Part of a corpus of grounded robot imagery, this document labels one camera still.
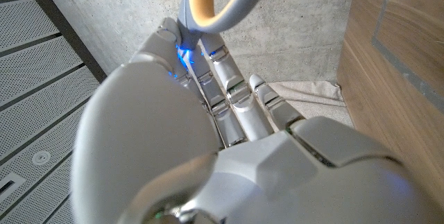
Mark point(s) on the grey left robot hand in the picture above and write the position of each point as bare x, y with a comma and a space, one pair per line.
208, 165

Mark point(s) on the beige striped cloth backdrop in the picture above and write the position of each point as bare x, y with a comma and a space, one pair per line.
308, 102

